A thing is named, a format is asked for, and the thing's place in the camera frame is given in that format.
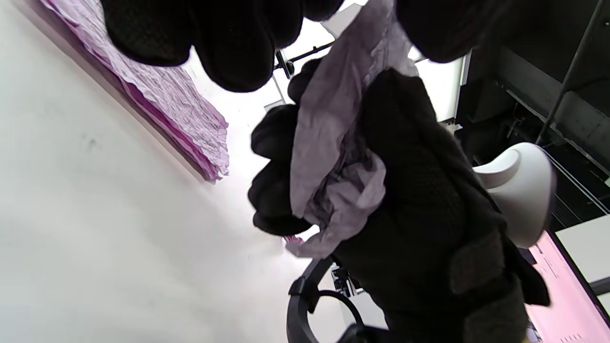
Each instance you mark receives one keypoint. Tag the person's right hand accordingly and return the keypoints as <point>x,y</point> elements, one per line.
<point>419,214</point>

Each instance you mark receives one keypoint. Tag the person's left hand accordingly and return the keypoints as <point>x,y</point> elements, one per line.
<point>233,43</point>

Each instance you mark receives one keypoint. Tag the white paper invoice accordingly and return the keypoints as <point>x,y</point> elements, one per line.
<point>329,119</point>

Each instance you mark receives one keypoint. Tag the black monitor pink screen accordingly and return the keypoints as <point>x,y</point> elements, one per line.
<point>567,295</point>

